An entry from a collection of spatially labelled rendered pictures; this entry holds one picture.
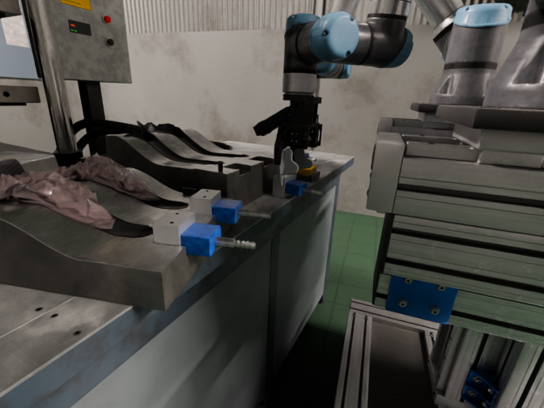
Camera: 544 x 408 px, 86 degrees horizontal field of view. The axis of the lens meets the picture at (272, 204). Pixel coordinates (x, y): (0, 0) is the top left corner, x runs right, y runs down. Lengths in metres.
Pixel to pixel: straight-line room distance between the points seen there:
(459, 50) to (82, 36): 1.25
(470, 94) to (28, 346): 0.93
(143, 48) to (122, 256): 3.42
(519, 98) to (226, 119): 2.90
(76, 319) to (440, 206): 0.44
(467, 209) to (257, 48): 2.77
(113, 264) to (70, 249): 0.06
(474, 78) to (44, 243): 0.91
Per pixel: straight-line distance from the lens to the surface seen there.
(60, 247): 0.43
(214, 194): 0.50
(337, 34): 0.58
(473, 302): 0.54
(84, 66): 1.43
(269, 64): 2.99
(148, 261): 0.37
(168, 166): 0.71
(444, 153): 0.41
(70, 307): 0.43
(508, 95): 0.44
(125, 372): 0.54
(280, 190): 0.74
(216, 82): 3.22
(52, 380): 0.39
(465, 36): 0.93
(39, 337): 0.41
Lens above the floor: 1.04
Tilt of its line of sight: 20 degrees down
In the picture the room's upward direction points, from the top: 2 degrees clockwise
